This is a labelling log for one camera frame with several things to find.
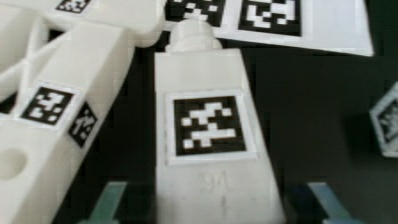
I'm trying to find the white chair back frame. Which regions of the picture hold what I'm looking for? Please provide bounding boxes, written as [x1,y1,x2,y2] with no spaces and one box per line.
[0,0,165,224]

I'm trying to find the white chair leg cube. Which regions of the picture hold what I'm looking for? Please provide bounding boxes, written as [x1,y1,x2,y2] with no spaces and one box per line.
[369,82,398,158]

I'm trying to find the white marker base plate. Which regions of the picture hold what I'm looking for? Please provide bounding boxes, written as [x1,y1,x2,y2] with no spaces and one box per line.
[163,0,374,57]

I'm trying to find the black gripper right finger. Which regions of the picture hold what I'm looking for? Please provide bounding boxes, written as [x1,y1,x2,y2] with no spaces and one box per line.
[307,182,365,224]

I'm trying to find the white chair leg block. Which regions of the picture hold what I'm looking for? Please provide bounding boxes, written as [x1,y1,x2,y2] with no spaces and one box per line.
[154,19,286,224]

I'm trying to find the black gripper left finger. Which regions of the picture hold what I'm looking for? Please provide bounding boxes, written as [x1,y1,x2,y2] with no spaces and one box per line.
[76,182,127,224]

